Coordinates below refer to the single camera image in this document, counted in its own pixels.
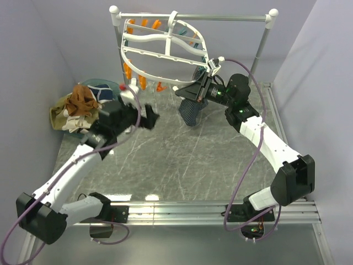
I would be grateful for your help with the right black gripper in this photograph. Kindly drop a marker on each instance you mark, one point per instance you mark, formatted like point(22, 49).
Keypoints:
point(192, 91)

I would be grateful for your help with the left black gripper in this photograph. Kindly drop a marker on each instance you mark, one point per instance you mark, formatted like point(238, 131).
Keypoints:
point(151, 117)

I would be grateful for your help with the navy striped underwear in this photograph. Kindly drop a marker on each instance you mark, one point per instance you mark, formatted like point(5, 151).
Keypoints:
point(189, 110)

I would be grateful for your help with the white round clip hanger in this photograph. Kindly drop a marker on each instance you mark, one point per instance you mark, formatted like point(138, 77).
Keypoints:
point(148, 41)

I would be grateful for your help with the navy blue bear underwear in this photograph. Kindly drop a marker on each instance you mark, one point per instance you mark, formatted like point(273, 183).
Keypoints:
point(102, 93)

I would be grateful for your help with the brown orange underwear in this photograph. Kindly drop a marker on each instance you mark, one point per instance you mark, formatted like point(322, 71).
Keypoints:
point(81, 102)

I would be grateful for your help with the khaki tan underwear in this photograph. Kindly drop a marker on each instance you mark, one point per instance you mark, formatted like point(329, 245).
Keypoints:
point(58, 120)

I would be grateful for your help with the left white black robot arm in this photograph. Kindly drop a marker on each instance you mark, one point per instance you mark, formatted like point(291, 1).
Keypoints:
point(45, 213)

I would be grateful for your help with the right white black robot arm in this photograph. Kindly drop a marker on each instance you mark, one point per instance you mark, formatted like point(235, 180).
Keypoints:
point(295, 174)

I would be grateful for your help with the teal plastic laundry basket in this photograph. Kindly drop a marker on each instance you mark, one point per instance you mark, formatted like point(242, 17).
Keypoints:
point(96, 82)

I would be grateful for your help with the white silver clothes rack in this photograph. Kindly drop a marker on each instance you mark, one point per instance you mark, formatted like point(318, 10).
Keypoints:
point(268, 19)

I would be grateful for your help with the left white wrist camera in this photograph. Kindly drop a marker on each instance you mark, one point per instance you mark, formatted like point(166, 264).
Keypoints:
point(126, 94)

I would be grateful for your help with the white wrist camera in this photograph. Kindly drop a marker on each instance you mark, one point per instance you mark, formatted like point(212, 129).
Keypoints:
point(126, 94)
point(214, 66)

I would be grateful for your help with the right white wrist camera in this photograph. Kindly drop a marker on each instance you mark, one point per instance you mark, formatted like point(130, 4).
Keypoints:
point(214, 66)

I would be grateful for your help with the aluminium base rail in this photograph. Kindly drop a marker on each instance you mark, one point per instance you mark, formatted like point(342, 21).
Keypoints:
point(193, 233)

